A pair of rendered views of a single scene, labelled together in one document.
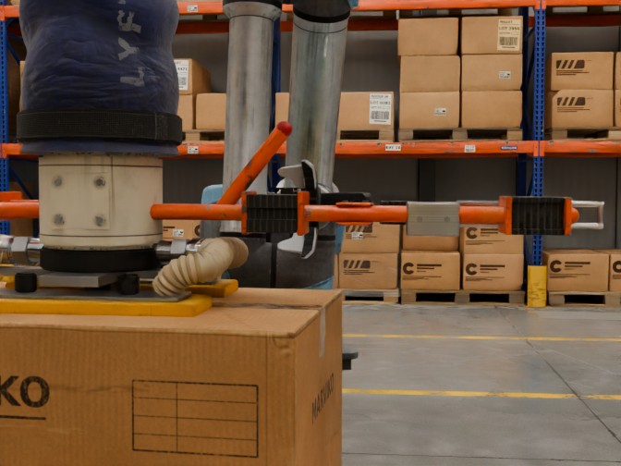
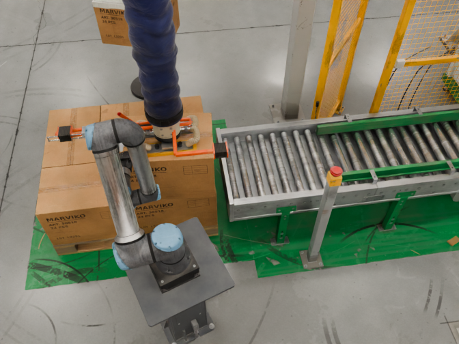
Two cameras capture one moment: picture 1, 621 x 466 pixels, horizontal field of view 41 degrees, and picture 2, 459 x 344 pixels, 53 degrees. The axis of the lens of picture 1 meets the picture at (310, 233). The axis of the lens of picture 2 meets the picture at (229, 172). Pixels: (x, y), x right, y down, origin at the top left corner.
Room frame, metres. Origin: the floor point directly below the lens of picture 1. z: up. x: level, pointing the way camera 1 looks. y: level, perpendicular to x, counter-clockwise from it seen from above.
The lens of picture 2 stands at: (3.20, 0.21, 3.07)
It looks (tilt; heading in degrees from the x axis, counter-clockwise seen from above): 51 degrees down; 167
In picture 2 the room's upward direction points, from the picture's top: straight up
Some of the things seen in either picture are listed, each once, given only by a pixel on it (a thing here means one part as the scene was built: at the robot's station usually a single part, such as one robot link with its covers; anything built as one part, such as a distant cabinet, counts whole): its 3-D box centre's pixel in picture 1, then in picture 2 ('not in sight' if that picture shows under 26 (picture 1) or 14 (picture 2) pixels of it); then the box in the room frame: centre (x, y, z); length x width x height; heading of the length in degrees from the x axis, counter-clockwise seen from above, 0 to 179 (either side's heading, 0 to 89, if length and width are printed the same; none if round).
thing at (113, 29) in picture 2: not in sight; (138, 13); (-0.46, 0.27, 0.82); 0.60 x 0.40 x 0.40; 66
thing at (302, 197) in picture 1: (275, 213); not in sight; (1.15, 0.05, 1.07); 0.10 x 0.08 x 0.06; 174
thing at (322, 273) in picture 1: (305, 265); (128, 198); (1.60, 0.01, 0.96); 0.12 x 0.09 x 0.12; 93
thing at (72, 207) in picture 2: not in sight; (131, 166); (0.83, 0.00, 0.34); 1.20 x 1.00 x 0.40; 85
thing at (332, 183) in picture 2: not in sight; (322, 222); (1.73, 1.18, 0.50); 0.07 x 0.07 x 1.00; 85
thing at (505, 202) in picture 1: (533, 214); (65, 132); (1.11, -0.30, 1.07); 0.08 x 0.07 x 0.05; 84
